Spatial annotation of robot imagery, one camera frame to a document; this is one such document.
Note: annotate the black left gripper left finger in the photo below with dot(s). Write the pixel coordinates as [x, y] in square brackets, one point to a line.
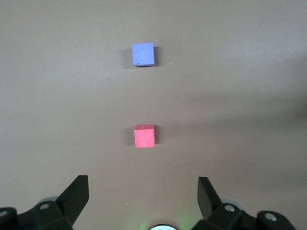
[72, 203]

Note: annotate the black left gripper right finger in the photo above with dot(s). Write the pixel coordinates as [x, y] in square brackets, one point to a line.
[208, 206]

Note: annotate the red foam block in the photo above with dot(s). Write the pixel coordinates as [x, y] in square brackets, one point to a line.
[144, 139]

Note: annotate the purple foam block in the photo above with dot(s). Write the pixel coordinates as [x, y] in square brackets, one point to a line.
[143, 55]

